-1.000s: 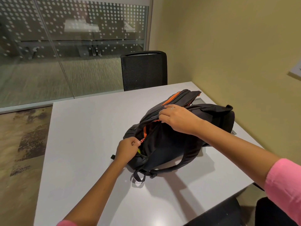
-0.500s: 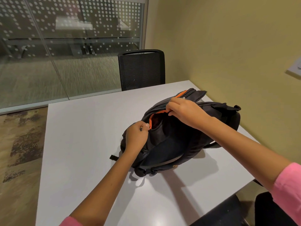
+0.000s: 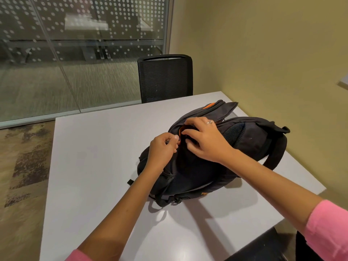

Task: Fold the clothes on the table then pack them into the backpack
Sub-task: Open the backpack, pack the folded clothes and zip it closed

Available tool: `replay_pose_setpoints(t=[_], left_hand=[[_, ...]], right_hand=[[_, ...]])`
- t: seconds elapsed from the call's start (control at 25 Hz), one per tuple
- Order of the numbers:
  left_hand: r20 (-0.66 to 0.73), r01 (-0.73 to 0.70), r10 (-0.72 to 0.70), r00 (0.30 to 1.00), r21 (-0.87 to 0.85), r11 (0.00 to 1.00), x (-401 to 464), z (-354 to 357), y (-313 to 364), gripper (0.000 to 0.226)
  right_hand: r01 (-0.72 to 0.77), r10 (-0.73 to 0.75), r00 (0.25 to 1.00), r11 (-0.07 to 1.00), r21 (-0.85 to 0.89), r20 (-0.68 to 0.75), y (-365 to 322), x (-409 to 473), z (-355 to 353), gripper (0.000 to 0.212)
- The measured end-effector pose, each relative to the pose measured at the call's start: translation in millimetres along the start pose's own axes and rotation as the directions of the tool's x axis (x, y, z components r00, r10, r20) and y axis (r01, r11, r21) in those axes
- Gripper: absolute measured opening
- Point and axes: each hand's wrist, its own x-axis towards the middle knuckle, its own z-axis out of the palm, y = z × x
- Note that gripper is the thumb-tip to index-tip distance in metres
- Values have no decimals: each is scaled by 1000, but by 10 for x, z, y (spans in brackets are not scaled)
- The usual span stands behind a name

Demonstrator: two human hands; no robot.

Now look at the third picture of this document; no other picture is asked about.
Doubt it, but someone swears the person's right hand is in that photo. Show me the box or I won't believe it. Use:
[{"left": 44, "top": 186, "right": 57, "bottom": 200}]
[{"left": 181, "top": 116, "right": 235, "bottom": 164}]

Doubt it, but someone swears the person's right forearm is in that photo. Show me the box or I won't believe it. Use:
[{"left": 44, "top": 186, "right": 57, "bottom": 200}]
[{"left": 221, "top": 149, "right": 324, "bottom": 233}]

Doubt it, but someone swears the black mesh office chair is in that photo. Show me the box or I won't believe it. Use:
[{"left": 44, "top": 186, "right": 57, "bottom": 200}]
[{"left": 137, "top": 54, "right": 194, "bottom": 104}]

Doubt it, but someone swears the white background table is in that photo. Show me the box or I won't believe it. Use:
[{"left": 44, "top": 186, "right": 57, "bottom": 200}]
[{"left": 64, "top": 13, "right": 109, "bottom": 32}]

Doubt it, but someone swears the black orange backpack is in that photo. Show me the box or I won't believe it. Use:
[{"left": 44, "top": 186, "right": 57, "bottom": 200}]
[{"left": 127, "top": 99, "right": 291, "bottom": 208}]

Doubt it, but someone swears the person's left forearm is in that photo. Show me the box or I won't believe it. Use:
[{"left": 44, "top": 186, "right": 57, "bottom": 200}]
[{"left": 77, "top": 165, "right": 160, "bottom": 261}]

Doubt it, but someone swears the person's pink sleeve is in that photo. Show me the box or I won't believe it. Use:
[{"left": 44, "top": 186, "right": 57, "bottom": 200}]
[
  {"left": 65, "top": 249, "right": 94, "bottom": 261},
  {"left": 304, "top": 199, "right": 348, "bottom": 261}
]

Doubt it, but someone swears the person's left pink sleeve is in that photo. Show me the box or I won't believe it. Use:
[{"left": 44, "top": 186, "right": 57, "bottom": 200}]
[{"left": 65, "top": 249, "right": 94, "bottom": 261}]

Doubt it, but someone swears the black swivel office chair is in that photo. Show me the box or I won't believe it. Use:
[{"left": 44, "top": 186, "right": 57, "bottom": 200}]
[{"left": 224, "top": 227, "right": 327, "bottom": 261}]

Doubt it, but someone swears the person's right pink sleeve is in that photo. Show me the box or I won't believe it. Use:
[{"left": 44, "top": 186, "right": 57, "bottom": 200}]
[{"left": 304, "top": 199, "right": 348, "bottom": 261}]

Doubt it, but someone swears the person's left hand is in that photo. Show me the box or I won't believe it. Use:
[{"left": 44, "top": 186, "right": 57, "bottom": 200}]
[{"left": 145, "top": 132, "right": 181, "bottom": 173}]

